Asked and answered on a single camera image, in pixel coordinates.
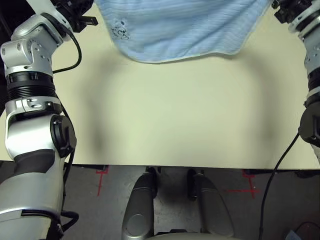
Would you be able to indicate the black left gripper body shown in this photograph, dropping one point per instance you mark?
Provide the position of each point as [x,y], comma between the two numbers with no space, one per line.
[75,12]

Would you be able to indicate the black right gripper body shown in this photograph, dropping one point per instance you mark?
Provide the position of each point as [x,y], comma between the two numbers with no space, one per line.
[290,10]

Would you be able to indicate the light blue towel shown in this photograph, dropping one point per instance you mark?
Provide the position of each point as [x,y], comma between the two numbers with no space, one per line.
[175,30]

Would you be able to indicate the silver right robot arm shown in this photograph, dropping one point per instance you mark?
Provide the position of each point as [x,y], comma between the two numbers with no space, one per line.
[312,57]

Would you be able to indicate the small blue floor object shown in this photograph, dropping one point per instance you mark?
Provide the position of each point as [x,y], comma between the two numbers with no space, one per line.
[291,236]

